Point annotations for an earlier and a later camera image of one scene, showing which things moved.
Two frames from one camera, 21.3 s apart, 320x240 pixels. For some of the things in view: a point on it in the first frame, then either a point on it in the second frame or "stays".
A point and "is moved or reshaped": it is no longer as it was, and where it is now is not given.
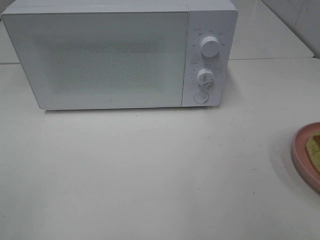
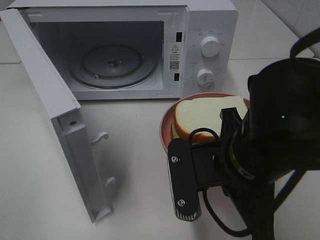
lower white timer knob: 205,77 stays
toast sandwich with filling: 313,150 is moved or reshaped
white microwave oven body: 119,54 stays
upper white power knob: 210,46 stays
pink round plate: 305,165 is moved or reshaped
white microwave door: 102,60 → 62,105
